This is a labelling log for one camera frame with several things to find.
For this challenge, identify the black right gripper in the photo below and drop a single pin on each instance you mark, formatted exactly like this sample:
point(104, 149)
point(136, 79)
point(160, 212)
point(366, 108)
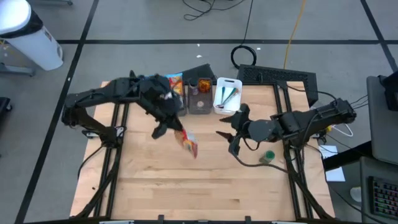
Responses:
point(258, 130)

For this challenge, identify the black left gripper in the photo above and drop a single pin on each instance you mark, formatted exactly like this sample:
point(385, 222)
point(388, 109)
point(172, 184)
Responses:
point(161, 99)

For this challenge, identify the red ramen packet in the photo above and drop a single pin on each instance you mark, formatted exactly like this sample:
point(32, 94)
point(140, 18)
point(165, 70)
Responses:
point(188, 144)

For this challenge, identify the iridescent spoon blue bowl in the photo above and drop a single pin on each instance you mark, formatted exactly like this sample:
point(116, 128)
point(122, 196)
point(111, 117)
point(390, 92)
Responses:
point(227, 99)

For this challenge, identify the orange ramen packet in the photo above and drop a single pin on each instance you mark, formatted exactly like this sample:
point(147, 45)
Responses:
point(178, 87)

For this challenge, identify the green lid spice jar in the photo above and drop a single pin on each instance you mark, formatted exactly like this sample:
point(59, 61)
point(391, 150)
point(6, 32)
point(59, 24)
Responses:
point(267, 157)

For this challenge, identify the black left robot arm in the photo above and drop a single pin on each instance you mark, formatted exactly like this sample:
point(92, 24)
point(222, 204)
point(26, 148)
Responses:
point(102, 93)

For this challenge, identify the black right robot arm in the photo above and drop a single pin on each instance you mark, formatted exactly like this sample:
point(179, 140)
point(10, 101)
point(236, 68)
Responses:
point(311, 119)

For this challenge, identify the white plastic bin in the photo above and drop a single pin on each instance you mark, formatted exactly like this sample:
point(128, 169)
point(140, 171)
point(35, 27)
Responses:
point(231, 109)

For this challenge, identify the grey plastic bin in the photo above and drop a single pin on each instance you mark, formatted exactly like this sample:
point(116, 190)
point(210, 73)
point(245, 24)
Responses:
point(184, 107)

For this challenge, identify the clear bin middle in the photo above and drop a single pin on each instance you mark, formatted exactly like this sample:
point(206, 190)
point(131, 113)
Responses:
point(200, 110)

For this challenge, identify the black wedge stand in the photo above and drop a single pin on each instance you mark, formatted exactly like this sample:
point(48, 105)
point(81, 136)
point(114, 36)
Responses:
point(199, 73)

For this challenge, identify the black computer case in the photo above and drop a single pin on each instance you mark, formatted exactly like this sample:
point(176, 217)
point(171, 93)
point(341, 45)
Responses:
point(273, 74)

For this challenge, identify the yellow plug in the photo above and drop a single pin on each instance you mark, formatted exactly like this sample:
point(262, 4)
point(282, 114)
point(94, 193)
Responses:
point(329, 128)

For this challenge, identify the white paper sheet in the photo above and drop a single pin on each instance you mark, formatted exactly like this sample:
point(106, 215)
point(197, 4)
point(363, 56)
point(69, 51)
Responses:
point(334, 174)

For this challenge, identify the white computer mouse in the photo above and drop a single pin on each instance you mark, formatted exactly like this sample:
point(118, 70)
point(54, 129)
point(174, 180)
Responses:
point(356, 194)

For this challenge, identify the grey monitor back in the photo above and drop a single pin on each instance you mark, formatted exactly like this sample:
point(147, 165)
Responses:
point(382, 130)

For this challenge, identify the white trash can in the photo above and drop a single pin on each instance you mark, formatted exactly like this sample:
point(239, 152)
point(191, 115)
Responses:
point(31, 46)

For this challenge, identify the black blue device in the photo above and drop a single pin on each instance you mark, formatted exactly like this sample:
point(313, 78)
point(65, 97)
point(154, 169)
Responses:
point(391, 93)

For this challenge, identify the backlit keyboard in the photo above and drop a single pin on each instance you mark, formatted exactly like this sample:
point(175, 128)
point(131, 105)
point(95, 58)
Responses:
point(385, 197)

